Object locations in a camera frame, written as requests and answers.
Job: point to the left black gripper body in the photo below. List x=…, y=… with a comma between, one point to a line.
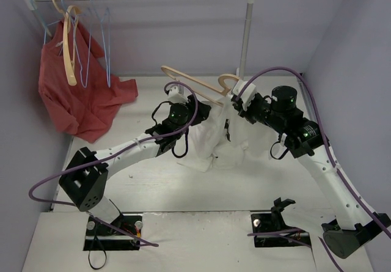
x=202, y=109

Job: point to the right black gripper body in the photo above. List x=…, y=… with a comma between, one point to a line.
x=239, y=108

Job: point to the white t shirt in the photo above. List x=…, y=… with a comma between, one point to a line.
x=223, y=139

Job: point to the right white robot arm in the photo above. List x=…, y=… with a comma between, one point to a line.
x=354, y=224

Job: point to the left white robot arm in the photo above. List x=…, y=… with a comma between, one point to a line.
x=84, y=180

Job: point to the red t shirt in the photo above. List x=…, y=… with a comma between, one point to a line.
x=86, y=110

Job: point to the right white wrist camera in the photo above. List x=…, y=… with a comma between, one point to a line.
x=243, y=92

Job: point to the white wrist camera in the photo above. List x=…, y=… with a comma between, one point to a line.
x=175, y=93
x=243, y=92

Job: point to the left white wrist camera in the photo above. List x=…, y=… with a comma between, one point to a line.
x=175, y=93

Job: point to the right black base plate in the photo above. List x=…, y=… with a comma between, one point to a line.
x=276, y=236

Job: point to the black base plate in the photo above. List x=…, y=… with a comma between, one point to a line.
x=276, y=236
x=98, y=236

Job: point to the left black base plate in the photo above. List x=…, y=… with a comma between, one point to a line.
x=98, y=236

